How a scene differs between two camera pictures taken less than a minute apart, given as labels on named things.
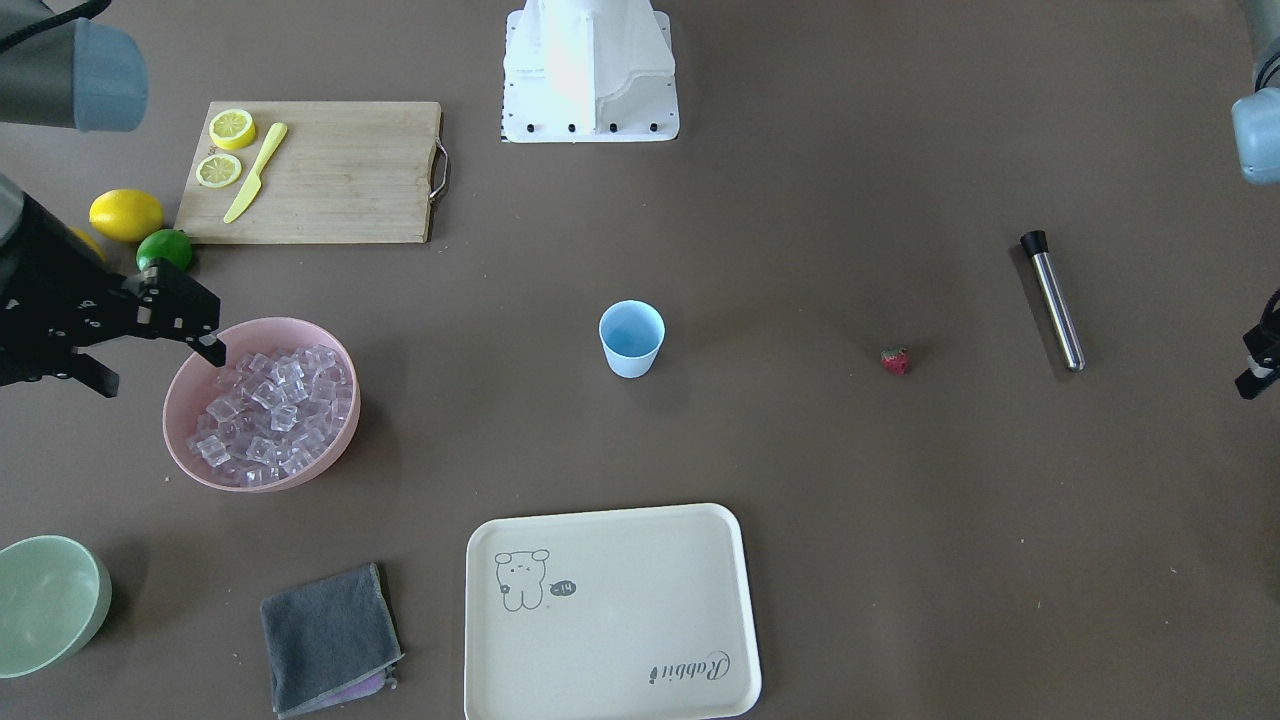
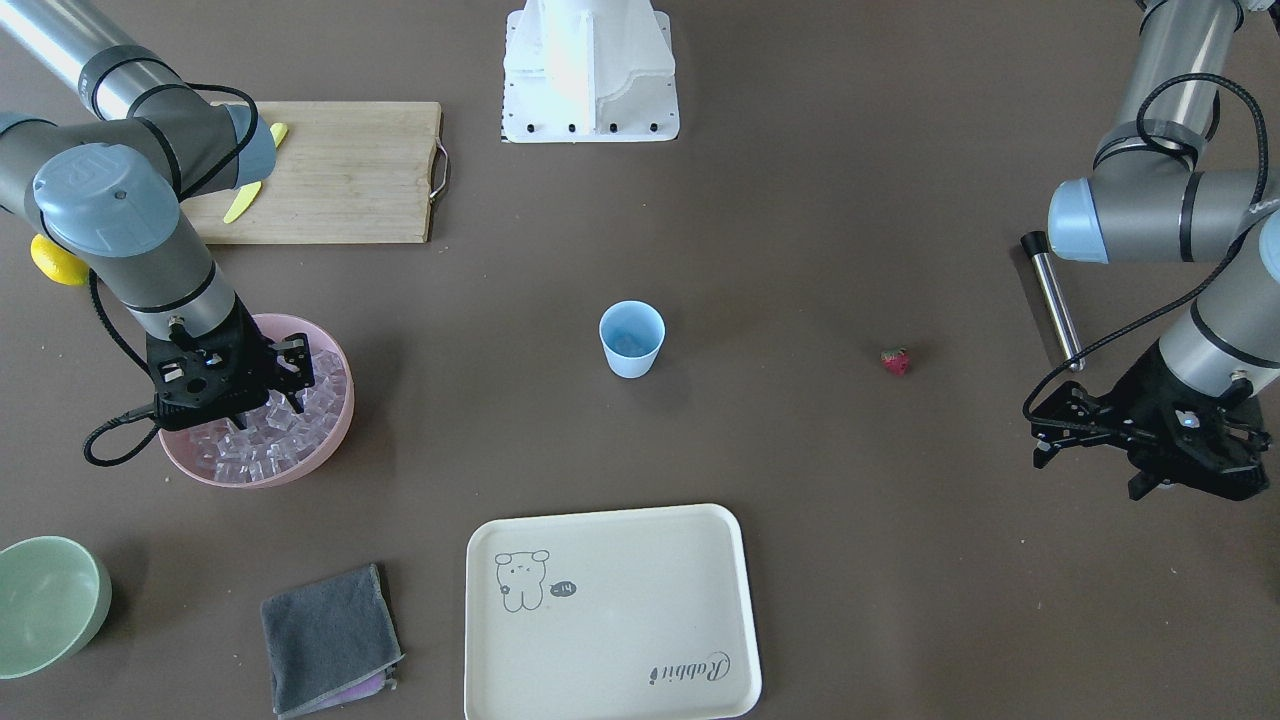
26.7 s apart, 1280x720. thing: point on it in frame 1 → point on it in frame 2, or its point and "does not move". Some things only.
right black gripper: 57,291 → 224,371
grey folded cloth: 330,643 does not move
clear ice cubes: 267,417 does not move
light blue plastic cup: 631,333 does not move
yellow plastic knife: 250,190 does not move
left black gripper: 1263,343 → 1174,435
